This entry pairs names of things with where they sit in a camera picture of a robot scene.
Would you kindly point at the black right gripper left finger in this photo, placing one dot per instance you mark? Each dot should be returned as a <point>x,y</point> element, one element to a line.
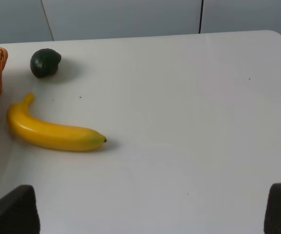
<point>18,212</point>

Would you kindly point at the yellow banana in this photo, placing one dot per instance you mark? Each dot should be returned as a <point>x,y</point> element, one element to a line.
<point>50,135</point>

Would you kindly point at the dark green avocado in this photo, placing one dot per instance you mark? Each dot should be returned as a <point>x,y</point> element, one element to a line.
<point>44,62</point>

